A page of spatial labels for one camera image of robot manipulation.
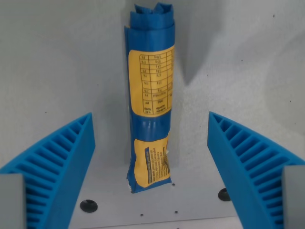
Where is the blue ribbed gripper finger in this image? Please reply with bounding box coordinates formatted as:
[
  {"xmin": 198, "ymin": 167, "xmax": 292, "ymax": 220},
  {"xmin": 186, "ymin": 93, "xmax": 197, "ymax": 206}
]
[
  {"xmin": 207, "ymin": 111, "xmax": 305, "ymax": 229},
  {"xmin": 0, "ymin": 112, "xmax": 97, "ymax": 229}
]

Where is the blue and yellow rolled bag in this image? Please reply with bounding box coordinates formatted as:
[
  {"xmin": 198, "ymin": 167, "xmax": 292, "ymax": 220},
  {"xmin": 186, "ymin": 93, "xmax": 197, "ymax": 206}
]
[{"xmin": 123, "ymin": 1, "xmax": 176, "ymax": 194}]

